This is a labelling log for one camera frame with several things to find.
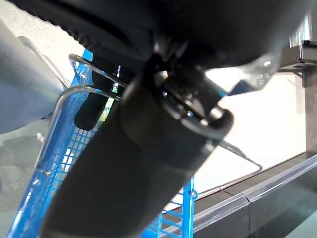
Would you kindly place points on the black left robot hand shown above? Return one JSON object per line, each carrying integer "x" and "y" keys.
{"x": 128, "y": 173}

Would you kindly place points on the blue plastic shopping basket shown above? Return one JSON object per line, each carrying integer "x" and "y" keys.
{"x": 29, "y": 198}

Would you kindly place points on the silver left robot leg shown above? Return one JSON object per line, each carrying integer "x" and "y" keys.
{"x": 22, "y": 86}

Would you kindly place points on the black base shelf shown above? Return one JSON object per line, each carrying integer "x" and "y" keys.
{"x": 272, "y": 213}

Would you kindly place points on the dark shelf upright post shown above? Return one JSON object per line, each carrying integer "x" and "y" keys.
{"x": 310, "y": 119}

